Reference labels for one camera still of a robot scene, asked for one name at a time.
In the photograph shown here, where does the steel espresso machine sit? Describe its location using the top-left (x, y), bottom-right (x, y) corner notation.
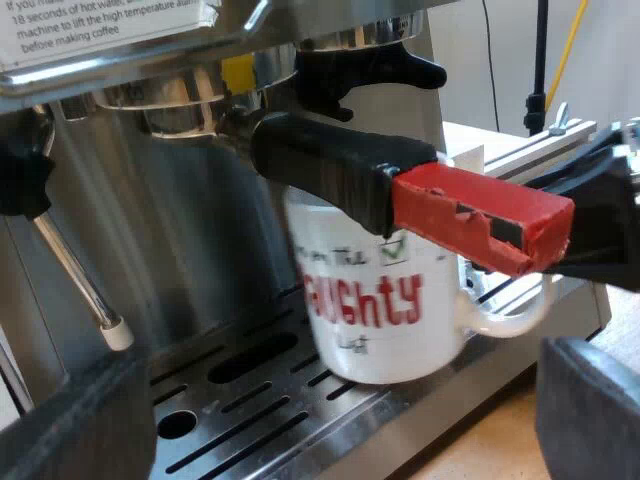
top-left (0, 0), bottom-right (614, 480)

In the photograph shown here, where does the yellow cable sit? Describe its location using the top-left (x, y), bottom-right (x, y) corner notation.
top-left (544, 0), bottom-right (591, 113)

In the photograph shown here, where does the black tripod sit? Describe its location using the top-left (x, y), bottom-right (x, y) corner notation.
top-left (523, 0), bottom-right (552, 138)

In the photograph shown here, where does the aluminium rail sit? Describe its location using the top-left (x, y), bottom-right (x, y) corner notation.
top-left (483, 102), bottom-right (602, 182)

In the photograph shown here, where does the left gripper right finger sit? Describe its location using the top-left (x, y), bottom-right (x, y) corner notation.
top-left (533, 335), bottom-right (640, 480)

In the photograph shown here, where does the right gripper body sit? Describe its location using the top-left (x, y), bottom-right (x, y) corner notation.
top-left (569, 119), bottom-right (640, 267)

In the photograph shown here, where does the black cable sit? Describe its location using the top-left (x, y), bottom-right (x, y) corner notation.
top-left (480, 0), bottom-right (503, 134)

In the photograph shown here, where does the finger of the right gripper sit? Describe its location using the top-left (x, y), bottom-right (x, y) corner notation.
top-left (529, 122), bottom-right (627, 193)
top-left (541, 258), bottom-right (640, 293)

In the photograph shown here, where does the white mug with red and black print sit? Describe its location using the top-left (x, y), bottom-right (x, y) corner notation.
top-left (281, 186), bottom-right (557, 387)

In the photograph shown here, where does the filter holder with red-ended handle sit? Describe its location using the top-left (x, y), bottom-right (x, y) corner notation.
top-left (248, 111), bottom-right (576, 279)

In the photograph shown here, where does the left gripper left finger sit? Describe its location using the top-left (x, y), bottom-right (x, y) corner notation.
top-left (0, 348), bottom-right (157, 480)

